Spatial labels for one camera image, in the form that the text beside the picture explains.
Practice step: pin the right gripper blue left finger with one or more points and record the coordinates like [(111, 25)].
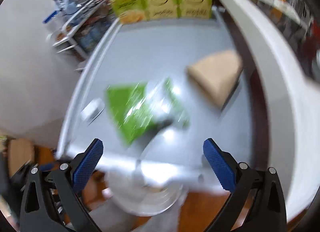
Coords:
[(50, 200)]

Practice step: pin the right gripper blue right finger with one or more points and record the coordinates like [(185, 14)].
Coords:
[(267, 212)]

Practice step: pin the green snack bag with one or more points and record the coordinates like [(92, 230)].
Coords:
[(137, 108)]

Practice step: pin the beige paper cup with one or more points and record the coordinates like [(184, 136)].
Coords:
[(217, 75)]

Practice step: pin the white round trash bin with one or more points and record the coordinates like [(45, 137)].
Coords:
[(135, 195)]

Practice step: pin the small white wrapper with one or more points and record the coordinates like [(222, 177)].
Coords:
[(92, 110)]

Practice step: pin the Jagabee box with fries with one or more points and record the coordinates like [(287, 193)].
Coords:
[(129, 11)]

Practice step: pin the middle Jagabee smiley box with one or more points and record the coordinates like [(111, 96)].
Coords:
[(161, 9)]

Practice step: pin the white wire storage rack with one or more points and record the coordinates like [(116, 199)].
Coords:
[(76, 27)]

